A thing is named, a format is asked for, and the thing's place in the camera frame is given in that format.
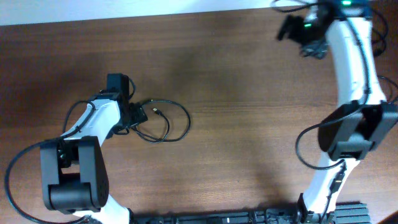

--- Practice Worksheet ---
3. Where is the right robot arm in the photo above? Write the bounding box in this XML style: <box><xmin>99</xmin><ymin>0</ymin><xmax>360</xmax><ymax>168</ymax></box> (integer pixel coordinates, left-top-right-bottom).
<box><xmin>266</xmin><ymin>1</ymin><xmax>397</xmax><ymax>223</ymax></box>

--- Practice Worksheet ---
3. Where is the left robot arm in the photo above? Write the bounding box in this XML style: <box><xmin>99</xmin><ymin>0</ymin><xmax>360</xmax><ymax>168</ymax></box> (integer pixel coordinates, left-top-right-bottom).
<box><xmin>40</xmin><ymin>73</ymin><xmax>144</xmax><ymax>223</ymax></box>

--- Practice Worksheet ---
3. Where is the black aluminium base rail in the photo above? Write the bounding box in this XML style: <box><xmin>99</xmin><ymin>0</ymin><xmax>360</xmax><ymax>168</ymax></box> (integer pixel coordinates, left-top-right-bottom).
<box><xmin>131</xmin><ymin>203</ymin><xmax>371</xmax><ymax>224</ymax></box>

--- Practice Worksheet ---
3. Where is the thin black usb cable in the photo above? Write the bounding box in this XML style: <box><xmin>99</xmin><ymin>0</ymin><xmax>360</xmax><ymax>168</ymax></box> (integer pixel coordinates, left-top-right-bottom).
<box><xmin>130</xmin><ymin>98</ymin><xmax>192</xmax><ymax>144</ymax></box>

